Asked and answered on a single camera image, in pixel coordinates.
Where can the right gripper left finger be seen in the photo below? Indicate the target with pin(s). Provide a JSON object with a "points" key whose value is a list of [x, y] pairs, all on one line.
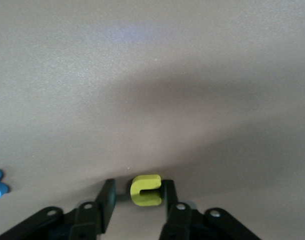
{"points": [[106, 207]]}

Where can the brown table cover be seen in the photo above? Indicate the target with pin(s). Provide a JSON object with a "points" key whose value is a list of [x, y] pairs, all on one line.
{"points": [[152, 75]]}

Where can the yellow letter u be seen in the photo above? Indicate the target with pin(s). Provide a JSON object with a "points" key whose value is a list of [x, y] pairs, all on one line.
{"points": [[136, 192]]}

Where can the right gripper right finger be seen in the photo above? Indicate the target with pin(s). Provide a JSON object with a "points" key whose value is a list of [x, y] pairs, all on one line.
{"points": [[177, 220]]}

